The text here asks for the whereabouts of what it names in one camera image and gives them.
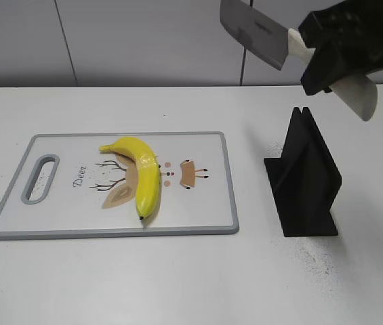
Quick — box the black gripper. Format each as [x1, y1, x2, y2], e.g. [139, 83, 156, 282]
[298, 1, 383, 95]

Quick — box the white-handled kitchen knife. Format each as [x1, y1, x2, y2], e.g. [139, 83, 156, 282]
[220, 1, 378, 121]

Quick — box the yellow plastic banana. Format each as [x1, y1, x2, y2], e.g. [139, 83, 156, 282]
[99, 136, 161, 221]

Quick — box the black knife stand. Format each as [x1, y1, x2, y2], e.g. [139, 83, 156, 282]
[264, 107, 342, 237]

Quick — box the white grey-rimmed cutting board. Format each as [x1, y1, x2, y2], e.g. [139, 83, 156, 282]
[0, 131, 239, 240]

